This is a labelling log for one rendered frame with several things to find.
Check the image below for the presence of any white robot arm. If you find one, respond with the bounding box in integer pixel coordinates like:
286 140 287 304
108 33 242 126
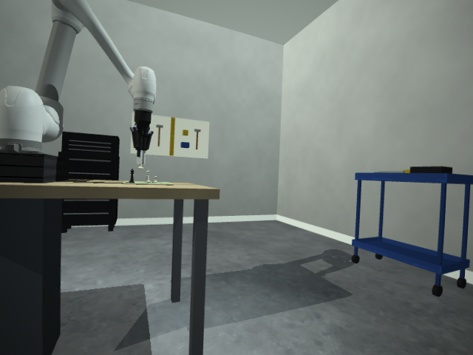
0 0 156 155

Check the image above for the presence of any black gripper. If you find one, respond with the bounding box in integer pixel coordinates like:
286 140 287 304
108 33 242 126
130 110 153 164

